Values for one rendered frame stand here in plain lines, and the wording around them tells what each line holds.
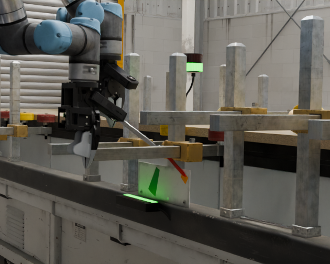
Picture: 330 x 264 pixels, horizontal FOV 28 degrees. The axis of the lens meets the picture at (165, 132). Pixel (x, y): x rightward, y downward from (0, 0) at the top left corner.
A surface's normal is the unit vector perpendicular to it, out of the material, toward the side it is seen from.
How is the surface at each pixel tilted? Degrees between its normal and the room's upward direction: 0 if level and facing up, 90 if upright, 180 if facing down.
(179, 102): 90
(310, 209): 90
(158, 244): 90
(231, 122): 90
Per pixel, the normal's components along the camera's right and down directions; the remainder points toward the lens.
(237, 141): 0.55, 0.05
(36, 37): -0.44, 0.03
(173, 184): -0.83, 0.01
